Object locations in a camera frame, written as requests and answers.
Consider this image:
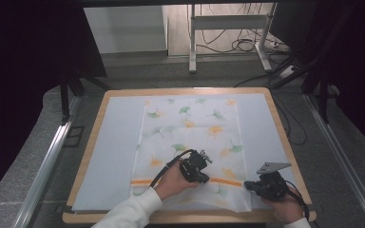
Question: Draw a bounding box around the person's right hand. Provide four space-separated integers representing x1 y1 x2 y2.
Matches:
260 185 306 225

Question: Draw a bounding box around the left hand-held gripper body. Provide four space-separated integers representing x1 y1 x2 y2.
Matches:
179 149 214 184

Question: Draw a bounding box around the person's left hand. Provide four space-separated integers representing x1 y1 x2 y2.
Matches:
153 159 202 201

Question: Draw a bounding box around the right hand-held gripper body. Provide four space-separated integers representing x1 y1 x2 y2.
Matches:
252 161 293 202

